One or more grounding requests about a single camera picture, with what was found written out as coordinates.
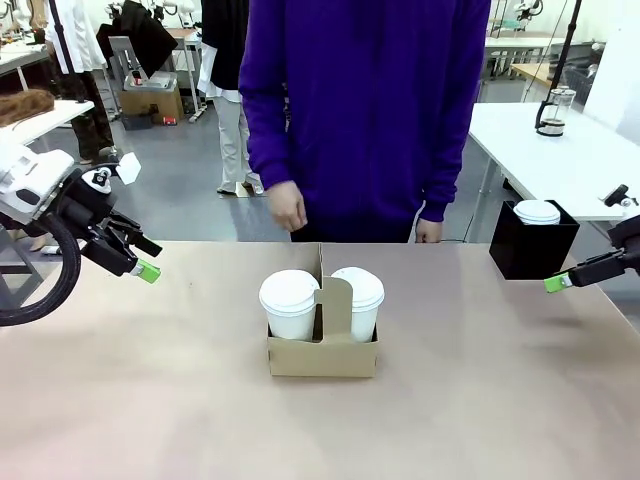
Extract bystander in black top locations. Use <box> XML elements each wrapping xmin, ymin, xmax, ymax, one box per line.
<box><xmin>197</xmin><ymin>0</ymin><xmax>265</xmax><ymax>196</ymax></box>

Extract brown cardboard cup carrier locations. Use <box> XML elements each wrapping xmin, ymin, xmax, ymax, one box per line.
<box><xmin>266</xmin><ymin>243</ymin><xmax>380</xmax><ymax>379</ymax></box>

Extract glass french press pitcher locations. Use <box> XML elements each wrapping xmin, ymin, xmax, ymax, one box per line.
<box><xmin>534</xmin><ymin>85</ymin><xmax>574</xmax><ymax>138</ymax></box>

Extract small white table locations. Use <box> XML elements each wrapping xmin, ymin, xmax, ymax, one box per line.
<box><xmin>0</xmin><ymin>98</ymin><xmax>96</xmax><ymax>147</ymax></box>

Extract distant white workbench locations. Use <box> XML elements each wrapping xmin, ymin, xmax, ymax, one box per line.
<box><xmin>483</xmin><ymin>33</ymin><xmax>607</xmax><ymax>81</ymax></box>

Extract black stand pole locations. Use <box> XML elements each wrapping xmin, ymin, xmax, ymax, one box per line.
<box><xmin>548</xmin><ymin>0</ymin><xmax>585</xmax><ymax>104</ymax></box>

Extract large white table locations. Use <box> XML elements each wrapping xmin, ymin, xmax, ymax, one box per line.
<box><xmin>467</xmin><ymin>101</ymin><xmax>640</xmax><ymax>224</ymax></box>

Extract brown furry object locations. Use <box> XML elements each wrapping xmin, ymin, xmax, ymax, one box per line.
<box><xmin>0</xmin><ymin>88</ymin><xmax>56</xmax><ymax>127</ymax></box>

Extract purple hoodie torso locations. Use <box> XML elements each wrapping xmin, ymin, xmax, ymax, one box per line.
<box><xmin>238</xmin><ymin>0</ymin><xmax>492</xmax><ymax>244</ymax></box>

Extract white paper cup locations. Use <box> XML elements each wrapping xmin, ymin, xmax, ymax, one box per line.
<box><xmin>349</xmin><ymin>298</ymin><xmax>380</xmax><ymax>345</ymax></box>
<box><xmin>264</xmin><ymin>303</ymin><xmax>318</xmax><ymax>343</ymax></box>

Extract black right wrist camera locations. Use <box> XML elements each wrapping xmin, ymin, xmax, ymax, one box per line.
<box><xmin>602</xmin><ymin>183</ymin><xmax>640</xmax><ymax>209</ymax></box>

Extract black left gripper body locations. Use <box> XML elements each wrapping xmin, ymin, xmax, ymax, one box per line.
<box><xmin>54</xmin><ymin>169</ymin><xmax>117</xmax><ymax>247</ymax></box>

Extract white plastic cup lid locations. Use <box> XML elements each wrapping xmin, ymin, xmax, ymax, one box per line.
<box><xmin>258</xmin><ymin>269</ymin><xmax>321</xmax><ymax>317</ymax></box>
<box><xmin>330</xmin><ymin>266</ymin><xmax>386</xmax><ymax>309</ymax></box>

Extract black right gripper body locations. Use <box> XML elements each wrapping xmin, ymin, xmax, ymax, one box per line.
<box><xmin>610</xmin><ymin>214</ymin><xmax>640</xmax><ymax>276</ymax></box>

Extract person left forearm purple sleeve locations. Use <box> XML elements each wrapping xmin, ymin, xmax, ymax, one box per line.
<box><xmin>421</xmin><ymin>127</ymin><xmax>471</xmax><ymax>225</ymax></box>

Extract black square lid box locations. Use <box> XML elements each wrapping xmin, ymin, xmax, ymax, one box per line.
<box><xmin>488</xmin><ymin>199</ymin><xmax>581</xmax><ymax>281</ymax></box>

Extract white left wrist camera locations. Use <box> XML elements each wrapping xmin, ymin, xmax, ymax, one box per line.
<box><xmin>79</xmin><ymin>152</ymin><xmax>143</xmax><ymax>196</ymax></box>

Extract black trousers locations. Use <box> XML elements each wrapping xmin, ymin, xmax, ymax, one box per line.
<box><xmin>291</xmin><ymin>219</ymin><xmax>417</xmax><ymax>245</ymax></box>

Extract bystander in white coat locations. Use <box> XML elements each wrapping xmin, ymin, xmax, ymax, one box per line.
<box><xmin>45</xmin><ymin>0</ymin><xmax>119</xmax><ymax>165</ymax></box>

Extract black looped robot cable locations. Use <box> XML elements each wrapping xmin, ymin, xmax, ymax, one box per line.
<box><xmin>0</xmin><ymin>212</ymin><xmax>83</xmax><ymax>327</ymax></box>

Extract brown cardboard box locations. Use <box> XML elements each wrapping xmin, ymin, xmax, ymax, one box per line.
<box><xmin>118</xmin><ymin>88</ymin><xmax>185</xmax><ymax>126</ymax></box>

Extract person right hand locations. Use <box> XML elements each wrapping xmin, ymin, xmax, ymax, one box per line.
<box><xmin>267</xmin><ymin>180</ymin><xmax>308</xmax><ymax>233</ymax></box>

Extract person left hand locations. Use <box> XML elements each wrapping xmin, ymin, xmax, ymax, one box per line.
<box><xmin>414</xmin><ymin>218</ymin><xmax>444</xmax><ymax>245</ymax></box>

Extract black jacket on chair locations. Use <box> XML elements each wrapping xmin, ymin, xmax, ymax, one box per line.
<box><xmin>95</xmin><ymin>0</ymin><xmax>180</xmax><ymax>81</ymax></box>

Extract grey tray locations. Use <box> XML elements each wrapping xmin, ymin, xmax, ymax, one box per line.
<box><xmin>122</xmin><ymin>69</ymin><xmax>179</xmax><ymax>93</ymax></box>

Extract person right forearm purple sleeve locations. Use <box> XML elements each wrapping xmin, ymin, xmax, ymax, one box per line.
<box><xmin>246</xmin><ymin>119</ymin><xmax>302</xmax><ymax>194</ymax></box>

